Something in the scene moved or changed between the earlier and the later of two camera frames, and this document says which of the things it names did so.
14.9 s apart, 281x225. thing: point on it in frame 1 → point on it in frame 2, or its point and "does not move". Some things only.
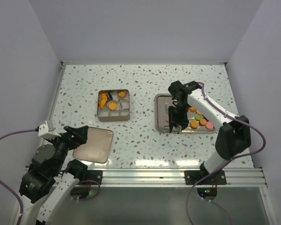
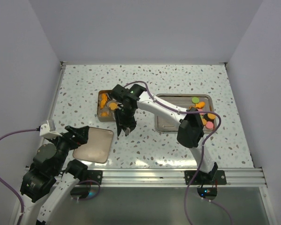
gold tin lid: x=97 y=147 does not move
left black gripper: x=80 y=133 does not move
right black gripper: x=182 y=122 → x=131 y=123
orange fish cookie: x=103 y=102 does not move
